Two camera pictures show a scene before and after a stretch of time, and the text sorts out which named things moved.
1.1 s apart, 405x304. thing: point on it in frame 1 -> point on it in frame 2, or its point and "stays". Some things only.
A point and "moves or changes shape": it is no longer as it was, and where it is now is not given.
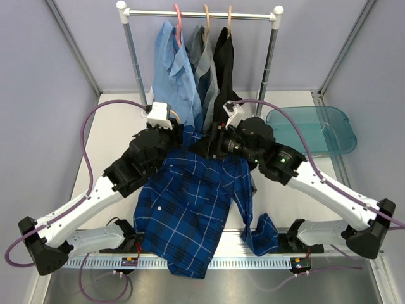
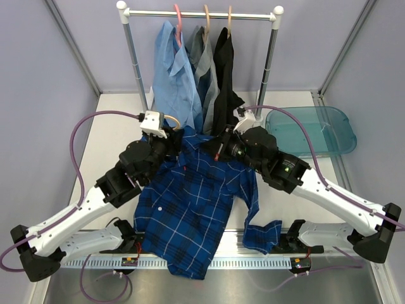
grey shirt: x=199 y=50 stays
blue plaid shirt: x=184 y=211 stays
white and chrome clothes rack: x=126 y=12 stays
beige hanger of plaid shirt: x=178 y=117 moves or changes shape
